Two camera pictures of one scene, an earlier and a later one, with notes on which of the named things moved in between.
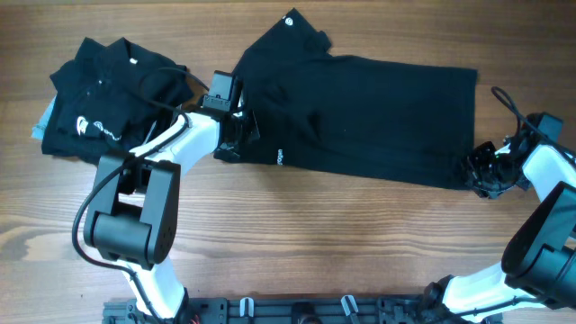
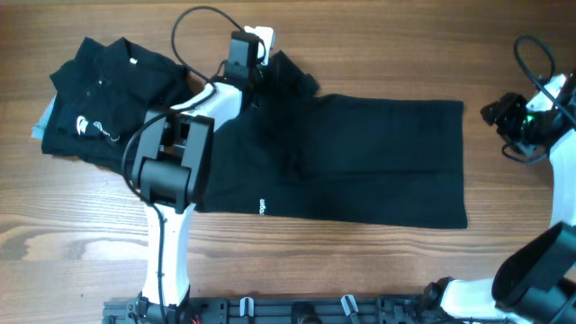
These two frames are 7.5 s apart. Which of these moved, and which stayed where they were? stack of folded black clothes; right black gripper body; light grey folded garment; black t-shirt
Moved: black t-shirt; right black gripper body
Stayed: stack of folded black clothes; light grey folded garment
